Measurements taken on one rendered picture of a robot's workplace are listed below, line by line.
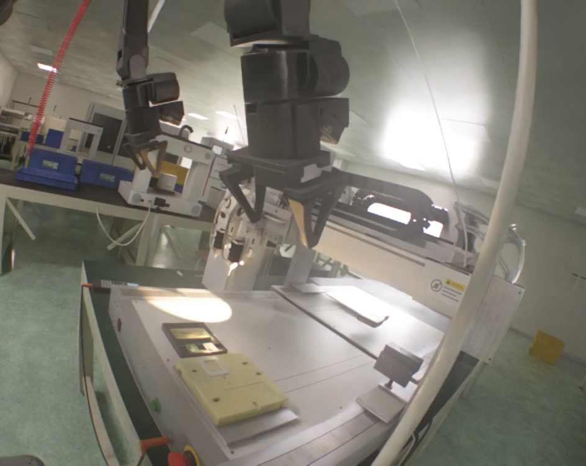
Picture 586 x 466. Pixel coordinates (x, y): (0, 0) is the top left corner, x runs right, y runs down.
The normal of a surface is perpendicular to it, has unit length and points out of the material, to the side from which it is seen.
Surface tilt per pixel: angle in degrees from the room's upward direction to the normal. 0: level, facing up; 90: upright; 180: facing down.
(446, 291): 90
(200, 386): 0
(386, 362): 90
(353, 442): 0
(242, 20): 155
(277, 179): 120
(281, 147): 103
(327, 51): 90
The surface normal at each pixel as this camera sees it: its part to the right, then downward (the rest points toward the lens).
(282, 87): 0.40, 0.43
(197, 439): 0.30, -0.95
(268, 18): -0.44, 0.90
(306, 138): 0.71, 0.31
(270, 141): -0.04, 0.49
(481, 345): -0.70, -0.14
